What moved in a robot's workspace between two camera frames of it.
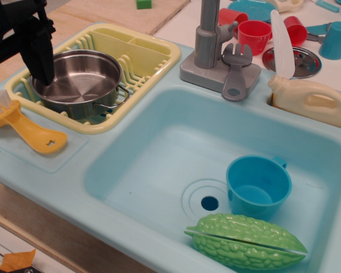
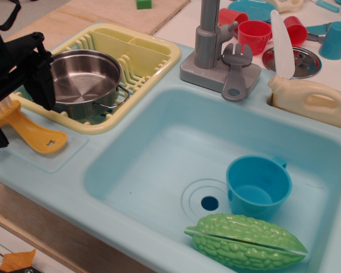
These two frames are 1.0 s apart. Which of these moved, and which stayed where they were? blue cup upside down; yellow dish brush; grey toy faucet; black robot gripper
Moved: black robot gripper
Stayed: yellow dish brush; grey toy faucet; blue cup upside down
